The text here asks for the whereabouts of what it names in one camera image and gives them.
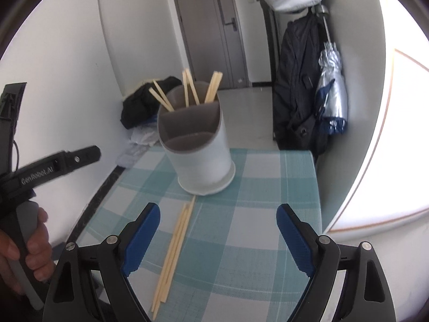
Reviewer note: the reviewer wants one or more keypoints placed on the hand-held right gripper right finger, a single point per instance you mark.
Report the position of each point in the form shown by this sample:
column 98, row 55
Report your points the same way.
column 295, row 241

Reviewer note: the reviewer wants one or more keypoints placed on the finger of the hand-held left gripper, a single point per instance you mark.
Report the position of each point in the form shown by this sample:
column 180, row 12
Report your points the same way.
column 78, row 159

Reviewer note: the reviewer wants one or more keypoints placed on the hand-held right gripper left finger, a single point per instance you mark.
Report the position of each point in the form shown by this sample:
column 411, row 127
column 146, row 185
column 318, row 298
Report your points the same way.
column 142, row 238

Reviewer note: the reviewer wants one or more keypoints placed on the white chopstick holder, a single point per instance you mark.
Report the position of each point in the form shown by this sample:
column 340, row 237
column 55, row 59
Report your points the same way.
column 201, row 161

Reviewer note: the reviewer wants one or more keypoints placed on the person's left hand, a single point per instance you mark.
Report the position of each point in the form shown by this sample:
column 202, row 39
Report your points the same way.
column 40, row 248

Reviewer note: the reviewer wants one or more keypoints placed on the teal checkered tablecloth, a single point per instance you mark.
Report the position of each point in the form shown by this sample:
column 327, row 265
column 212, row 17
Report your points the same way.
column 234, row 224

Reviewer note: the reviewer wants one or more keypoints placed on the white plastic bags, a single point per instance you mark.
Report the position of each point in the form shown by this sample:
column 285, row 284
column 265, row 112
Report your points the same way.
column 140, row 137

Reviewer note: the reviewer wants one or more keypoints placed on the black cloth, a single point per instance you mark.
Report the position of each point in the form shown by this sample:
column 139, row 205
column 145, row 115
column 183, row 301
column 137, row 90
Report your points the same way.
column 140, row 107

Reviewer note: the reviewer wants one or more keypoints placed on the black backpack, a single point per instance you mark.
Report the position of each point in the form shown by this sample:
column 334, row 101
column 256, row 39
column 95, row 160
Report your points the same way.
column 295, row 84

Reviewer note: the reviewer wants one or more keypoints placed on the silver and blue folded umbrella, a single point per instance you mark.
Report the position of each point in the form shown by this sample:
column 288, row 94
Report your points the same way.
column 331, row 87

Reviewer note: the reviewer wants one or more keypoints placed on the grey door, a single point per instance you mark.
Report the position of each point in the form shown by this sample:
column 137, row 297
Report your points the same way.
column 204, row 40

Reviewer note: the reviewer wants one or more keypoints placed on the metal wall hook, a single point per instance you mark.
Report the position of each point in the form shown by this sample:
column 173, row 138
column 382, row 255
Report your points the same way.
column 322, row 9

